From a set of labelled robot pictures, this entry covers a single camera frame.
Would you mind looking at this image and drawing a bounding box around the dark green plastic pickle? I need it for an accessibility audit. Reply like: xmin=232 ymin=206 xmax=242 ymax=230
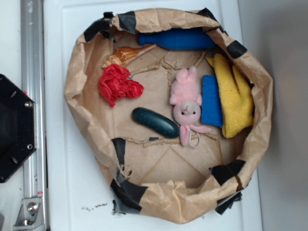
xmin=132 ymin=107 xmax=180 ymax=139

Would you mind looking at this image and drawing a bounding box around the pink plush bunny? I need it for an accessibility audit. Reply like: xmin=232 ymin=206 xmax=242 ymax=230
xmin=169 ymin=66 xmax=212 ymax=146

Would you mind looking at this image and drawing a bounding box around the red crumpled plastic flower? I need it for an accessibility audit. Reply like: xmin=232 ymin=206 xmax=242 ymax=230
xmin=98 ymin=64 xmax=144 ymax=107

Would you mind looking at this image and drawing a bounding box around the blue sponge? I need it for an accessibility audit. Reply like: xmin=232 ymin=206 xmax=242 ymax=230
xmin=201 ymin=75 xmax=223 ymax=128

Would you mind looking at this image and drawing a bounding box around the brown paper bag bin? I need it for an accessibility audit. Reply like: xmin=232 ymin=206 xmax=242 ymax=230
xmin=64 ymin=8 xmax=273 ymax=224

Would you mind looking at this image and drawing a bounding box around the brown conch seashell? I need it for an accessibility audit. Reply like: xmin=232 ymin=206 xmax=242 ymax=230
xmin=102 ymin=44 xmax=157 ymax=68

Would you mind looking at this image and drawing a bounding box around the yellow microfiber cloth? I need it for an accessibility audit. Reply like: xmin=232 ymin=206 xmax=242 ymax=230
xmin=206 ymin=53 xmax=254 ymax=138

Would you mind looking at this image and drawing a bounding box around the blue plastic bottle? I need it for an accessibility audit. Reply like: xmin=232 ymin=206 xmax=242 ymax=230
xmin=138 ymin=27 xmax=216 ymax=50

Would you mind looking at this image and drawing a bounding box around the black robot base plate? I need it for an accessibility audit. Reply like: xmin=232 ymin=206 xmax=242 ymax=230
xmin=0 ymin=74 xmax=36 ymax=183

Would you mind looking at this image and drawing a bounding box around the aluminium extrusion rail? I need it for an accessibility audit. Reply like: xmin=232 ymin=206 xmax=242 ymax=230
xmin=20 ymin=0 xmax=50 ymax=231

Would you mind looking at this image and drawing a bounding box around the metal corner bracket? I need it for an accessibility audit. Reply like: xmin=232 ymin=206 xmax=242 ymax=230
xmin=13 ymin=197 xmax=46 ymax=231

